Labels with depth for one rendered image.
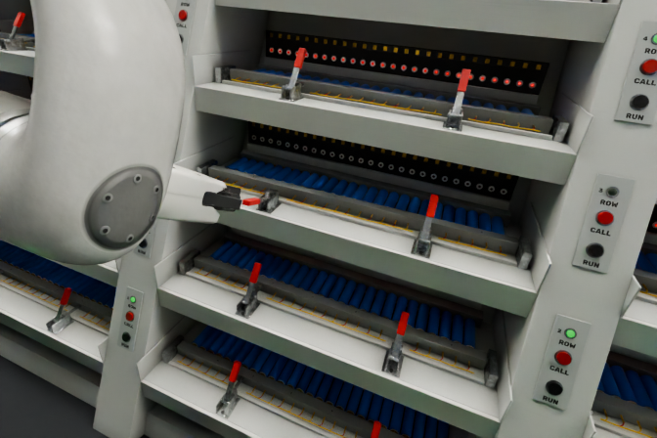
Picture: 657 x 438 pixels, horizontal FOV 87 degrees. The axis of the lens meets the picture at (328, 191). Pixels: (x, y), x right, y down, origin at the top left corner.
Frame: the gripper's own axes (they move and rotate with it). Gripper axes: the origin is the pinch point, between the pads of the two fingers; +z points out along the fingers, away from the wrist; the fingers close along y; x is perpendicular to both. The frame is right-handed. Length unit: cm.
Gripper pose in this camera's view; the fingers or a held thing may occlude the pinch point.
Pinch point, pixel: (216, 195)
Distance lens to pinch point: 47.2
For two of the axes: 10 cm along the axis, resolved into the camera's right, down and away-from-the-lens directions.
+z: 2.6, 1.0, 9.6
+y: 9.3, 2.4, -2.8
